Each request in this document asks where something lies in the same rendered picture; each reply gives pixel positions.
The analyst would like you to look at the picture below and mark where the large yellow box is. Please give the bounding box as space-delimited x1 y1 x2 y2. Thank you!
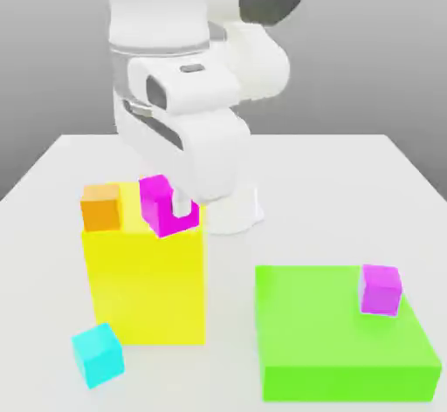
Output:
80 181 208 347

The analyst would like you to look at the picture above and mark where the large green box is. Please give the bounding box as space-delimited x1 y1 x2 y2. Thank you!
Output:
254 264 444 403

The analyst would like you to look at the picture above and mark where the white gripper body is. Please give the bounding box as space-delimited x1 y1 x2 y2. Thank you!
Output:
113 98 253 204

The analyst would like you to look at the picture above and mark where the small violet cube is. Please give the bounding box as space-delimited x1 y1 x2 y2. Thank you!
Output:
358 263 403 318

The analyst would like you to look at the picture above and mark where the small orange cube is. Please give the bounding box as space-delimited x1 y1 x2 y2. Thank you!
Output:
79 183 123 234

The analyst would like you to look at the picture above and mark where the small magenta cube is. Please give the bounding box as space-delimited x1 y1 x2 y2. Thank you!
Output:
138 174 201 239

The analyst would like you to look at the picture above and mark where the small cyan cube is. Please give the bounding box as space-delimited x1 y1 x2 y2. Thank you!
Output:
71 321 126 391

